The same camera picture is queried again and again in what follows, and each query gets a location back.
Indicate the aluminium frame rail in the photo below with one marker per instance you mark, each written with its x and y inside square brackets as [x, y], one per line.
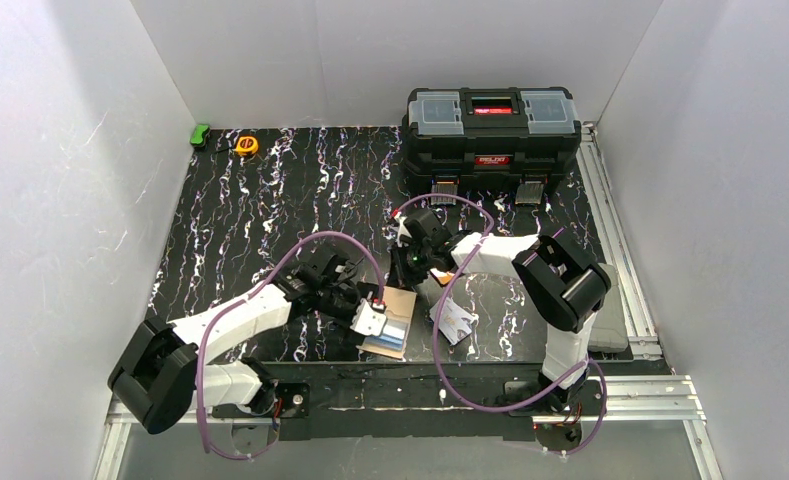
[630, 398]
[638, 323]

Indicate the green plastic object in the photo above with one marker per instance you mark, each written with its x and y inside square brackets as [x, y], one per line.
[199, 136]

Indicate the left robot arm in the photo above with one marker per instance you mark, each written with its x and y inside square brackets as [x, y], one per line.
[169, 367]

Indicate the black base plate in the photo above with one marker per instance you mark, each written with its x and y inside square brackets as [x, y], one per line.
[398, 400]

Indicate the orange card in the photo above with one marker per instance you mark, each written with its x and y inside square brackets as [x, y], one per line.
[442, 278]

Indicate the white card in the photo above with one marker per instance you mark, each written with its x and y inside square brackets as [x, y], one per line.
[455, 323]

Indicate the silver toolbox latch right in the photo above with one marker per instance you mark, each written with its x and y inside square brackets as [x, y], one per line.
[530, 192]

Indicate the black plastic toolbox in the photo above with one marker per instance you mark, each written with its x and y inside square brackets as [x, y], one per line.
[490, 139]

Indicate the aluminium frame rail front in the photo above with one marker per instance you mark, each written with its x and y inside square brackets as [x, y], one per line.
[630, 398]

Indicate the beige card holder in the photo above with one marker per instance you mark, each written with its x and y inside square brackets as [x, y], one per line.
[391, 343]

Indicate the silver toolbox latch left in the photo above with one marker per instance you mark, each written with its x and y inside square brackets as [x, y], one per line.
[445, 190]

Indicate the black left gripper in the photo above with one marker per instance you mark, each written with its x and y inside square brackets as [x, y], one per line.
[345, 302]

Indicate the aluminium frame rail right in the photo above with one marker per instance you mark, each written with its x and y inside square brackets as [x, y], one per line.
[638, 323]

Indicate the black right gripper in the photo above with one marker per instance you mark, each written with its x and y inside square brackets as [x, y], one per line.
[403, 263]

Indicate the yellow tape measure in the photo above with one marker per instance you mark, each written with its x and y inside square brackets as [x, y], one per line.
[246, 145]

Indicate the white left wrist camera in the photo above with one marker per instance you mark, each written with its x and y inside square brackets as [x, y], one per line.
[370, 318]

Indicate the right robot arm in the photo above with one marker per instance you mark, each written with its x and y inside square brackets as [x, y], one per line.
[564, 282]

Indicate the silver toolbox latch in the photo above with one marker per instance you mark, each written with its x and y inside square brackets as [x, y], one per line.
[530, 192]
[445, 190]

